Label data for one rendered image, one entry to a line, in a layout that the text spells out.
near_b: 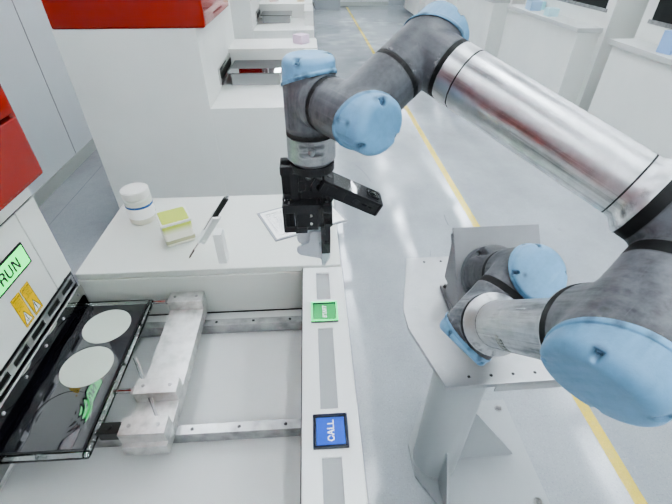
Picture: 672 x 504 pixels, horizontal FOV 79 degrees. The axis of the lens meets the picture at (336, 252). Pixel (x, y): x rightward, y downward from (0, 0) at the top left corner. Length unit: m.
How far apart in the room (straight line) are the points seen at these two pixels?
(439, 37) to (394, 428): 1.53
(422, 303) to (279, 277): 0.38
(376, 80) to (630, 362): 0.38
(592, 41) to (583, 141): 4.60
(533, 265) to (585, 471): 1.24
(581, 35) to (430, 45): 4.49
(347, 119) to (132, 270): 0.72
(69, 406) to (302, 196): 0.58
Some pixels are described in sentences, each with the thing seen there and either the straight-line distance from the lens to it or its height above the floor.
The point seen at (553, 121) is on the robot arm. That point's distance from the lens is 0.51.
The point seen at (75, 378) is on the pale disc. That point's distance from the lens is 0.98.
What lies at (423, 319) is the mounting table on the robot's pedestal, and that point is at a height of 0.82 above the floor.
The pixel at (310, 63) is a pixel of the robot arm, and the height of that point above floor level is 1.46.
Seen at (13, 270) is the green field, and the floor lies 1.09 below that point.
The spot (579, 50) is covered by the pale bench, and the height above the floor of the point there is 0.70.
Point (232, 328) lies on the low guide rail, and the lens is 1.03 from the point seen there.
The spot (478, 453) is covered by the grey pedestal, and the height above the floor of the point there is 0.04.
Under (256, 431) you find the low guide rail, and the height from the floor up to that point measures 0.85.
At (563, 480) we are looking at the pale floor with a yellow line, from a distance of 1.91.
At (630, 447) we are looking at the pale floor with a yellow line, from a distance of 2.11.
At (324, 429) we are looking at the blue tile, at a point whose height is 0.96.
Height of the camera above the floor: 1.58
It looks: 38 degrees down
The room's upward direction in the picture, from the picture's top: straight up
